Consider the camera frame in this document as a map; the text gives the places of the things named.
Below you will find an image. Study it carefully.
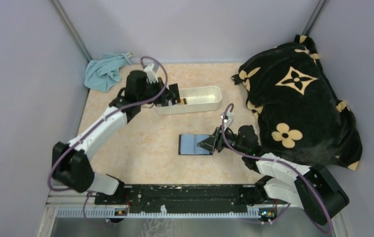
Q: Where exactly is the blue leather card holder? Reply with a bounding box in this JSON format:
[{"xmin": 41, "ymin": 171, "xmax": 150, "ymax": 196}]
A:
[{"xmin": 178, "ymin": 134, "xmax": 212, "ymax": 156}]

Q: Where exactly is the black VIP credit card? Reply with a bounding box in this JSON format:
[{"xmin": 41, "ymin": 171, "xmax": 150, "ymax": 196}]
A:
[{"xmin": 168, "ymin": 83, "xmax": 181, "ymax": 105}]

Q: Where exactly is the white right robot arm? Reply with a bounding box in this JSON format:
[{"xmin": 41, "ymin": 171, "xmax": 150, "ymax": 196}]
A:
[{"xmin": 196, "ymin": 125, "xmax": 350, "ymax": 225}]

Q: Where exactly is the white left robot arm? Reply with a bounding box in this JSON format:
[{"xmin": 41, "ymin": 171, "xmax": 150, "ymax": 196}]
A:
[{"xmin": 47, "ymin": 69, "xmax": 179, "ymax": 196}]

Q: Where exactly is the light blue cloth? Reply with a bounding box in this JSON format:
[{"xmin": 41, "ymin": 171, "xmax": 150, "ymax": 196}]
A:
[{"xmin": 84, "ymin": 51, "xmax": 134, "ymax": 93}]

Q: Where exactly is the white oval plastic bin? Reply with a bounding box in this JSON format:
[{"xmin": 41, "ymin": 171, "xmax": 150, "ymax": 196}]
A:
[{"xmin": 153, "ymin": 85, "xmax": 223, "ymax": 115}]

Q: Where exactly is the black gold patterned blanket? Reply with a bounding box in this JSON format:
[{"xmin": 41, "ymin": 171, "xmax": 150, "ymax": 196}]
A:
[{"xmin": 232, "ymin": 35, "xmax": 363, "ymax": 171}]

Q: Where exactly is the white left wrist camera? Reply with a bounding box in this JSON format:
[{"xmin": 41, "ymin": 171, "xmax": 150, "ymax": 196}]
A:
[{"xmin": 144, "ymin": 63, "xmax": 159, "ymax": 84}]

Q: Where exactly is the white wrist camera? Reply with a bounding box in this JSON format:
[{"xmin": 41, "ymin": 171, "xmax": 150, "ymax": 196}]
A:
[
  {"xmin": 144, "ymin": 63, "xmax": 159, "ymax": 84},
  {"xmin": 221, "ymin": 111, "xmax": 234, "ymax": 130}
]

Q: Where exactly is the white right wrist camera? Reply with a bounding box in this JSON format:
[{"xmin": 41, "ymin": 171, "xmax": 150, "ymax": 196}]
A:
[{"xmin": 221, "ymin": 111, "xmax": 234, "ymax": 130}]

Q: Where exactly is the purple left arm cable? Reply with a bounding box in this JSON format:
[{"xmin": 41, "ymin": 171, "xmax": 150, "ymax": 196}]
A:
[{"xmin": 47, "ymin": 56, "xmax": 169, "ymax": 228}]

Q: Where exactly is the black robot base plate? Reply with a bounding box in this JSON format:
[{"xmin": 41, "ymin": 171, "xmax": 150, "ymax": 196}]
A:
[{"xmin": 94, "ymin": 184, "xmax": 284, "ymax": 214}]

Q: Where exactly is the aluminium frame rail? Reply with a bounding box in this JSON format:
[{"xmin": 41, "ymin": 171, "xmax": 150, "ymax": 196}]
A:
[{"xmin": 47, "ymin": 190, "xmax": 296, "ymax": 221}]

